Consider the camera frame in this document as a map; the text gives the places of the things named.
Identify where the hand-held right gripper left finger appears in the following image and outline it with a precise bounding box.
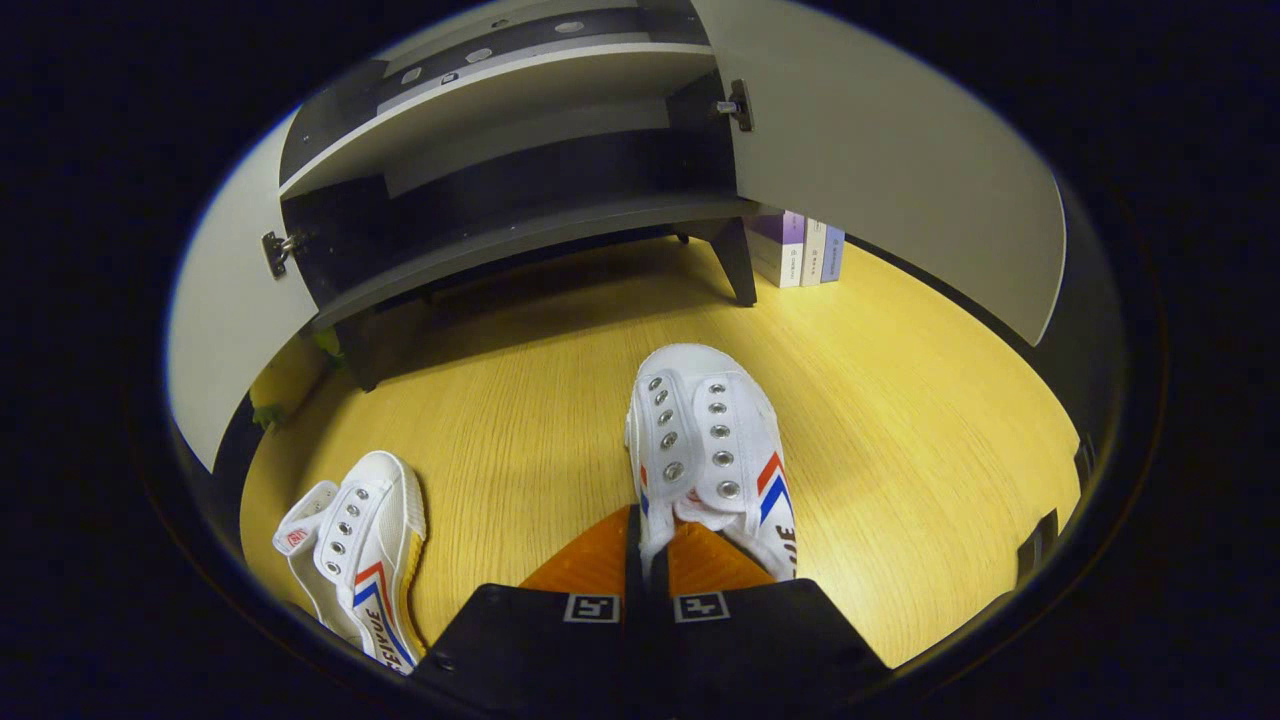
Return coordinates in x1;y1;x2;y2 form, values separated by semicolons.
410;503;657;720

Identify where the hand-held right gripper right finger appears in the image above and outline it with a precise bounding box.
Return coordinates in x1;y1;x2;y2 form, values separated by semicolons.
648;518;893;720

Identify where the white canvas shoe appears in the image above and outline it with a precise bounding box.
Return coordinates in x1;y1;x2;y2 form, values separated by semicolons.
625;343;799;583
273;450;429;676

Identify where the white shoe cabinet door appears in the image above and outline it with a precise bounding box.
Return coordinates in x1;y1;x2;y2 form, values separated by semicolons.
165;110;321;473
690;0;1066;347

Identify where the white shoe cabinet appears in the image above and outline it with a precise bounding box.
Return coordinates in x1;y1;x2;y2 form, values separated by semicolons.
165;0;1066;473

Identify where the white cabinet shelf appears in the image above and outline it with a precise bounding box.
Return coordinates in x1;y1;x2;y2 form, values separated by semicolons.
280;45;717;199

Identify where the purple book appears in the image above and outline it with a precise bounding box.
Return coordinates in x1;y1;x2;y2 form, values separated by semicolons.
745;210;807;290

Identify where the white book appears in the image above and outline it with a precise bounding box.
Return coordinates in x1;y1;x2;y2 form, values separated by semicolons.
800;217;830;287

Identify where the black backdrop cloth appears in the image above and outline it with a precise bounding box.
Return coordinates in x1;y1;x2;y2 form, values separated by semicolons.
845;180;1129;521

